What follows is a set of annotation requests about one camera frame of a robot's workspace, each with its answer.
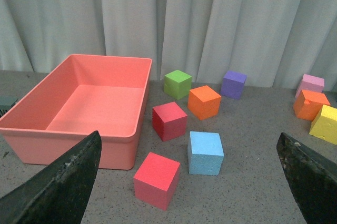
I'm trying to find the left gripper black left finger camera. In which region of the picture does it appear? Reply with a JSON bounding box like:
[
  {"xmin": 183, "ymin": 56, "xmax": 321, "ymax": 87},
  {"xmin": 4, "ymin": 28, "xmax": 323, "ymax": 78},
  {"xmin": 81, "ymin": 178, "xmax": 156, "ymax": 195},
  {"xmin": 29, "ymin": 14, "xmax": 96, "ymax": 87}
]
[{"xmin": 1, "ymin": 131, "xmax": 102, "ymax": 223}]

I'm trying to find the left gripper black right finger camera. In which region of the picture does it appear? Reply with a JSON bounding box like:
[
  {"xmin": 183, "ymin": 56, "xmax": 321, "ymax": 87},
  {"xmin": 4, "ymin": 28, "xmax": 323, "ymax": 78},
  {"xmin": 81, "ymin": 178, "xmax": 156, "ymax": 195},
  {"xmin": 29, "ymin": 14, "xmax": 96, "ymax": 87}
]
[{"xmin": 276, "ymin": 133, "xmax": 336, "ymax": 223}]

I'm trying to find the light blue foam cube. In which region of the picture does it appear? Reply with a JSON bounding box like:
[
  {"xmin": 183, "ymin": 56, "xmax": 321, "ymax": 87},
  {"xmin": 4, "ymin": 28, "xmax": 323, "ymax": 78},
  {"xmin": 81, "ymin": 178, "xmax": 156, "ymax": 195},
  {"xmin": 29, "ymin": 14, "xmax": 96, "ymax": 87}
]
[{"xmin": 187, "ymin": 131, "xmax": 224, "ymax": 176}]

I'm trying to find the yellow foam cube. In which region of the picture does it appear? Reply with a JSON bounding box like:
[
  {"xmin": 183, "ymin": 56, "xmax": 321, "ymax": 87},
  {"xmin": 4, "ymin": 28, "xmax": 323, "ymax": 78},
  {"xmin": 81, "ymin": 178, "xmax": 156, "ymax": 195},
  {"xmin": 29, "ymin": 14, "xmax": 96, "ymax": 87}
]
[{"xmin": 309, "ymin": 105, "xmax": 337, "ymax": 145}]

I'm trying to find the chipped orange foam cube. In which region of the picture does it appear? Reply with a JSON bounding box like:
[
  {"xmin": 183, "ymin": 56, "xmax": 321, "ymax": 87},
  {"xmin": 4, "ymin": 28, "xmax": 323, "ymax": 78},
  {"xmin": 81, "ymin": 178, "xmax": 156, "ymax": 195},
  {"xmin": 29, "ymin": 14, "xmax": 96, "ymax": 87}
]
[{"xmin": 293, "ymin": 89, "xmax": 330, "ymax": 121}]

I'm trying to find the pink foam cube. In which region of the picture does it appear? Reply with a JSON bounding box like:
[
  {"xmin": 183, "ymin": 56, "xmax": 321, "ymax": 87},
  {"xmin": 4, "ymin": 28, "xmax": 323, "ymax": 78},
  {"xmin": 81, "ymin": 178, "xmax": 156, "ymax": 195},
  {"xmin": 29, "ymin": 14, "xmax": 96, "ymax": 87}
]
[{"xmin": 295, "ymin": 74, "xmax": 325, "ymax": 98}]

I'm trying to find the dark green object at edge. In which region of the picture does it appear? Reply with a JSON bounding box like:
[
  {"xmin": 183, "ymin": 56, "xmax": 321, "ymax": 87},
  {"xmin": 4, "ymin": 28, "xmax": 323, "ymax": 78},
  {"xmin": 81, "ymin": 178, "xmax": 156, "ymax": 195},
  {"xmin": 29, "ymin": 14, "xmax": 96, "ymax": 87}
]
[{"xmin": 0, "ymin": 96, "xmax": 18, "ymax": 110}]

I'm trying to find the pink plastic bin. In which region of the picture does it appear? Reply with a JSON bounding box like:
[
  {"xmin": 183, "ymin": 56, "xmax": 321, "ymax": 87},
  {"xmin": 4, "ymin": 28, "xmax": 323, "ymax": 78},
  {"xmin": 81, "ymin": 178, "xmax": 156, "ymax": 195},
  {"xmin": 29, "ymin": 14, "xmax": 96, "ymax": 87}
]
[{"xmin": 1, "ymin": 54, "xmax": 152, "ymax": 170}]

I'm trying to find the purple foam cube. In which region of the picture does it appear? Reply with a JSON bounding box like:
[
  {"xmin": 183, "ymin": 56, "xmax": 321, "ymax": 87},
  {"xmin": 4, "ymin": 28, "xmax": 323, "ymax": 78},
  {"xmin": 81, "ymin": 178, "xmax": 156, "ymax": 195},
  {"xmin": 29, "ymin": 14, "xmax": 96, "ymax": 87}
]
[{"xmin": 220, "ymin": 70, "xmax": 247, "ymax": 99}]

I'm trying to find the dark red foam cube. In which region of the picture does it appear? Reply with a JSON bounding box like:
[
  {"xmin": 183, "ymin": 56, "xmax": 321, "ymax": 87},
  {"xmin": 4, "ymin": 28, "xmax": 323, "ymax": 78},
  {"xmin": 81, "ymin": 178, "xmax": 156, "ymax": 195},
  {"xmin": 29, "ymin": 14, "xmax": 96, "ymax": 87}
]
[{"xmin": 152, "ymin": 102, "xmax": 187, "ymax": 141}]

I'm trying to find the grey curtain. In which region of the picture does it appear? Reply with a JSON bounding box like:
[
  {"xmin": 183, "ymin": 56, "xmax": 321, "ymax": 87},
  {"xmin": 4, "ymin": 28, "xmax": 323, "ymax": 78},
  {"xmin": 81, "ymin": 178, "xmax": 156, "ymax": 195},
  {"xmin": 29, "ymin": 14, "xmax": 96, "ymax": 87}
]
[{"xmin": 1, "ymin": 0, "xmax": 336, "ymax": 91}]

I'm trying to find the green foam cube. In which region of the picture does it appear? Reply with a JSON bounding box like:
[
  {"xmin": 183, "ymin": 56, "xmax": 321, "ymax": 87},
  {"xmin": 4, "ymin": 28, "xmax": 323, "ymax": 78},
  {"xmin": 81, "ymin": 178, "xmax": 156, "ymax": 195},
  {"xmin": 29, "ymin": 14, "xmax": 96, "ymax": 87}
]
[{"xmin": 163, "ymin": 70, "xmax": 192, "ymax": 100}]

